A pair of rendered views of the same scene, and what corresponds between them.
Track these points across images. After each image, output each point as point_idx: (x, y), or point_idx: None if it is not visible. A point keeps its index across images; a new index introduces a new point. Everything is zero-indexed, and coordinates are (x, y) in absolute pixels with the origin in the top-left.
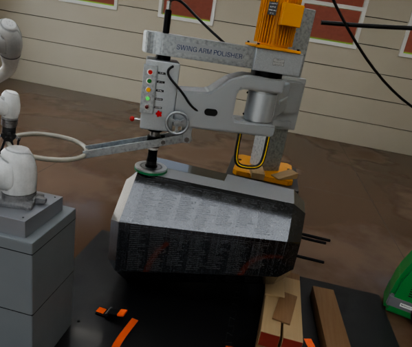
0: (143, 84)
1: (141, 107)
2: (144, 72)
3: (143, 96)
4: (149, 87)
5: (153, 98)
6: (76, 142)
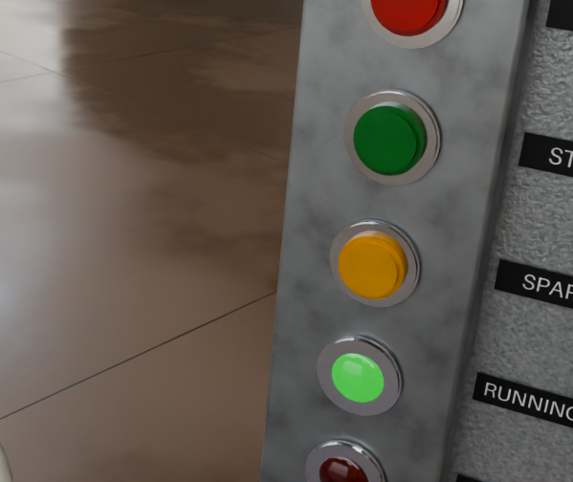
0: (303, 179)
1: (276, 463)
2: (315, 3)
3: (303, 345)
4: (389, 239)
5: (446, 396)
6: None
